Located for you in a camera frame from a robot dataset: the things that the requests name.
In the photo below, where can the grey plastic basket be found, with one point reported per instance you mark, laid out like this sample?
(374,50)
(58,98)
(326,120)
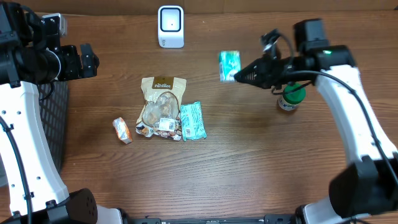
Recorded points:
(53,105)

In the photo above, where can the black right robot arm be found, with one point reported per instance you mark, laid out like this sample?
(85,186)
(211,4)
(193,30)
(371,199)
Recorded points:
(368,185)

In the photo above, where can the white barcode scanner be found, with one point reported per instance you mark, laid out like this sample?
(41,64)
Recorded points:
(171,27)

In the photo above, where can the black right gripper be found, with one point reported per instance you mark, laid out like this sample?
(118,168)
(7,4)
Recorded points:
(260,68)

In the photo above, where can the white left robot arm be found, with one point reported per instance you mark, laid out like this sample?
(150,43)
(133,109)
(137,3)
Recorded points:
(31,55)

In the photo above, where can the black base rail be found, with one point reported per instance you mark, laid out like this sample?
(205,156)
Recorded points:
(267,219)

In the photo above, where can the green lid jar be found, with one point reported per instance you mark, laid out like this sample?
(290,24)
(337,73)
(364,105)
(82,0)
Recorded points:
(292,96)

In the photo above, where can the brown snack pouch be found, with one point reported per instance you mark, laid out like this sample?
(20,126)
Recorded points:
(160,115)

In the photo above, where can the small teal tissue pack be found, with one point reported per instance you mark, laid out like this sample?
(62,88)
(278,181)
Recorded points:
(229,64)

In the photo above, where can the orange snack packet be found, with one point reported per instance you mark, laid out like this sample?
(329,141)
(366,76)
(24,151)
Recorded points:
(122,130)

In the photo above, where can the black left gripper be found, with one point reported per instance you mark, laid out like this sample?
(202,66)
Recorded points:
(76,72)

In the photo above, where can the long teal wipes pack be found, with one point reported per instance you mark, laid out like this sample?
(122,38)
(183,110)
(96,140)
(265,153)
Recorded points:
(193,127)

